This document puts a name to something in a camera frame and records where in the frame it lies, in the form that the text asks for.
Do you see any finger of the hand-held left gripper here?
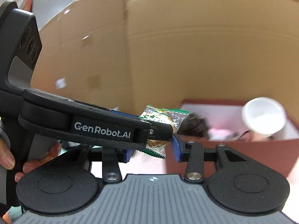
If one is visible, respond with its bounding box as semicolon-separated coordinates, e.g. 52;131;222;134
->
148;120;175;143
67;99;141;120

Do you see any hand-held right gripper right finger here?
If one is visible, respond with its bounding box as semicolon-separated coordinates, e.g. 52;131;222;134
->
170;134;248;183

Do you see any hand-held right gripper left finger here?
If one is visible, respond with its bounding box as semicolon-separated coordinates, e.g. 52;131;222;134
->
54;145;134;183

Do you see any green snack packet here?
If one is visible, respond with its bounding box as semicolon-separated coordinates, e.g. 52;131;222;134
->
138;105;189;160

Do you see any red-brown cardboard box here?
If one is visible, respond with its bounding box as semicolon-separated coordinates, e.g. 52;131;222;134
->
165;99;299;178

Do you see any translucent plastic cup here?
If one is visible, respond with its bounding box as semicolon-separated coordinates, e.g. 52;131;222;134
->
241;97;287;136

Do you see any person's left hand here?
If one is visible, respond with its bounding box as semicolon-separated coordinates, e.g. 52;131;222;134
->
0;135;62;183

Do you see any pink towel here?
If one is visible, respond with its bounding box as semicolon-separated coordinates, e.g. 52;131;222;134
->
90;153;299;223

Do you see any large cardboard panel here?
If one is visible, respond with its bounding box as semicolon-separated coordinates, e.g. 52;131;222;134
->
30;0;299;131

